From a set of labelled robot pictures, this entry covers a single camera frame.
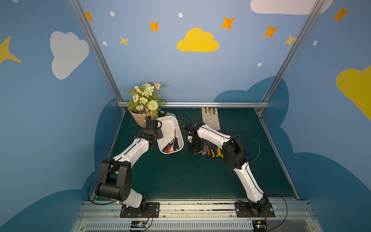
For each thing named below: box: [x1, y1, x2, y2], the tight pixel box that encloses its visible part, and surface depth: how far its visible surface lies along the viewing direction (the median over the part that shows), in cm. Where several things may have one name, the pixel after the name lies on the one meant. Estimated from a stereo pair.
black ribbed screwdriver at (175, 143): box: [173, 128, 177, 152], surface depth 98 cm
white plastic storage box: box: [156, 116, 185, 154], surface depth 99 cm
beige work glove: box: [201, 106, 221, 131], surface depth 118 cm
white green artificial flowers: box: [126, 81, 168, 119], surface depth 90 cm
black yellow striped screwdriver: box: [207, 141, 216, 158], surface depth 95 cm
